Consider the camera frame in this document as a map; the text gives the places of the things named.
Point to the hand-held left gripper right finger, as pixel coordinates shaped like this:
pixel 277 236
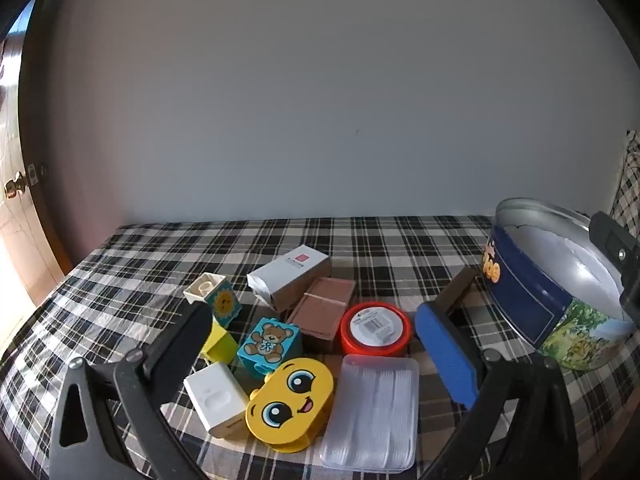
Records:
pixel 445 355

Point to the blue round cookie tin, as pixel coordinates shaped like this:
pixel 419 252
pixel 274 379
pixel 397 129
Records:
pixel 520 300

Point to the white cardboard box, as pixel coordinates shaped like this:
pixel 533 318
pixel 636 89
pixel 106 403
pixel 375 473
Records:
pixel 285 275

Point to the black white checked bedsheet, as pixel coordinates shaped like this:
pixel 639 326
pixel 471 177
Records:
pixel 125 280

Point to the brown rectangular box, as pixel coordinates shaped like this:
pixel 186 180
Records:
pixel 320 305

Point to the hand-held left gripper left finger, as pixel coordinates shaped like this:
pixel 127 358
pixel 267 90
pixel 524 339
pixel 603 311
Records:
pixel 182 337

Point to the red round container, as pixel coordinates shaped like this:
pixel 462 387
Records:
pixel 375 325

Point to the white sun print toy block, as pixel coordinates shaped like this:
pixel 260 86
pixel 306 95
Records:
pixel 225 302

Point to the clear plastic lid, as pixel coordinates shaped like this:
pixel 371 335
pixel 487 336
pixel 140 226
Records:
pixel 370 410

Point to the checked pillow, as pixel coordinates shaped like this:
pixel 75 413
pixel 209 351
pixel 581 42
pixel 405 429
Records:
pixel 629 185

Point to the small dark brown box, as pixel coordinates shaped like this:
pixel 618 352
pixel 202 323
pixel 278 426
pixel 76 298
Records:
pixel 457 285

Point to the yellow smiley face block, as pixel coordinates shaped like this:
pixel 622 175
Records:
pixel 290 395

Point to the yellow toy block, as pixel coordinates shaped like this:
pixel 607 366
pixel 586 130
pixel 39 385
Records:
pixel 222 347

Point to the teal bear toy block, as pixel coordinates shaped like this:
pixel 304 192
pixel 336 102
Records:
pixel 267 342

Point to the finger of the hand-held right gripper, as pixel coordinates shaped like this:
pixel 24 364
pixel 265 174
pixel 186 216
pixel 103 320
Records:
pixel 617 252

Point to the small white box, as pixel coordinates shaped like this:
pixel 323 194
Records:
pixel 215 395

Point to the brass door knob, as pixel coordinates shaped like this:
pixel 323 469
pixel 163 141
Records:
pixel 15 185

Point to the wooden door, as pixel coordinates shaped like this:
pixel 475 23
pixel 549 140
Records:
pixel 15 240

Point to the dark wooden door frame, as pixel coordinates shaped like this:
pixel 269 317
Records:
pixel 42 110

